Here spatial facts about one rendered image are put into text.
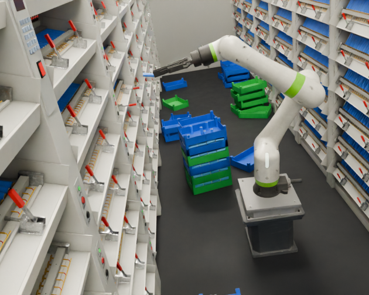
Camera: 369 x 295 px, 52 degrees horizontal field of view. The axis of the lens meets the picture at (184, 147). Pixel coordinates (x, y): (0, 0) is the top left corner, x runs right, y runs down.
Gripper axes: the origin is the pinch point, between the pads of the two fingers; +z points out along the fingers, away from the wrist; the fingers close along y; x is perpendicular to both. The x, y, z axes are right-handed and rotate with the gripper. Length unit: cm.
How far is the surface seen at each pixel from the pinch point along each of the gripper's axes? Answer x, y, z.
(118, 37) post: 18.3, 30.1, 18.0
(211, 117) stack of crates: -75, 107, -14
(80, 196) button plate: 3, -106, 17
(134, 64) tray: -8, 80, 24
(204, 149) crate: -73, 51, -3
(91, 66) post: 20.3, -39.9, 19.3
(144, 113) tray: -45, 82, 31
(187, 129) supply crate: -63, 69, 5
